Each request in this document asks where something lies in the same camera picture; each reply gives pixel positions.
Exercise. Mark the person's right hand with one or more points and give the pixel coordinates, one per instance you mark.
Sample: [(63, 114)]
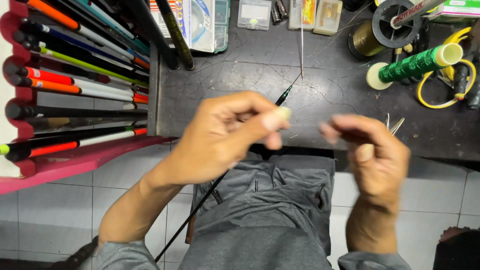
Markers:
[(378, 165)]

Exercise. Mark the person's left hand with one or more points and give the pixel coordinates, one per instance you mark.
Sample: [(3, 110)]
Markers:
[(213, 142)]

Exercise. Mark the thin black fishing rod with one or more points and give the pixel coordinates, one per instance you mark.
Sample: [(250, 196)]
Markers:
[(195, 212)]

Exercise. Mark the small silver thread snips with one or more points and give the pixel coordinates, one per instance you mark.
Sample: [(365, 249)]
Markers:
[(394, 126)]

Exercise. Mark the green thread spool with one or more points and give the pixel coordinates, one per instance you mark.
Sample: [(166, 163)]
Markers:
[(408, 66)]

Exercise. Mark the black rod with gold print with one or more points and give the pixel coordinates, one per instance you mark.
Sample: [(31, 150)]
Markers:
[(176, 33)]

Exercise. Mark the dark object with red edge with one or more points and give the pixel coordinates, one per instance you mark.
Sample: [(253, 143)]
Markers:
[(457, 249)]

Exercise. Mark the black tool with yellow band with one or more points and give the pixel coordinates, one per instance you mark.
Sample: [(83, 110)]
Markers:
[(460, 80)]

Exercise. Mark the teal plastic tackle box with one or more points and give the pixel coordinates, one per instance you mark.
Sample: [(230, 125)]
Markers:
[(222, 24)]

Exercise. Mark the plain black rod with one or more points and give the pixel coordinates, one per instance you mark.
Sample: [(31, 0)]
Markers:
[(153, 33)]

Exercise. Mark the gold thread spool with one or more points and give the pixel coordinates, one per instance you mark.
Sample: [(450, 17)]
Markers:
[(363, 39)]

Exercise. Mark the thin metal needle rod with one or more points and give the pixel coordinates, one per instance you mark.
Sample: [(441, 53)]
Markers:
[(302, 45)]

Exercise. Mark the small clear plastic box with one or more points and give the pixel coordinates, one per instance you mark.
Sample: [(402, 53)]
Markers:
[(254, 14)]

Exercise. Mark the empty black spool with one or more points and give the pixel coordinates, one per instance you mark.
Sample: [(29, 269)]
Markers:
[(380, 26)]

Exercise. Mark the small metal tubes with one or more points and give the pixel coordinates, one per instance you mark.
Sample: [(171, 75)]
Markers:
[(279, 11)]

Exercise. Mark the red rack of fishing rods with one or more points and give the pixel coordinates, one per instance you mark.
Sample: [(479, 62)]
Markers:
[(75, 82)]

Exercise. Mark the clear box with yellow label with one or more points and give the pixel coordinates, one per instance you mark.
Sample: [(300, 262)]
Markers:
[(303, 14)]

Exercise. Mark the clear box with tan parts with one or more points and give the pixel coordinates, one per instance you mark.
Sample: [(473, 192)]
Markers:
[(328, 17)]

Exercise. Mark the grey tube with red print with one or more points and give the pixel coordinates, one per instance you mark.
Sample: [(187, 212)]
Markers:
[(416, 12)]

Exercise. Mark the green and white carton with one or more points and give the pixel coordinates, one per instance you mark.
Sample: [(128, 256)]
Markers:
[(459, 9)]

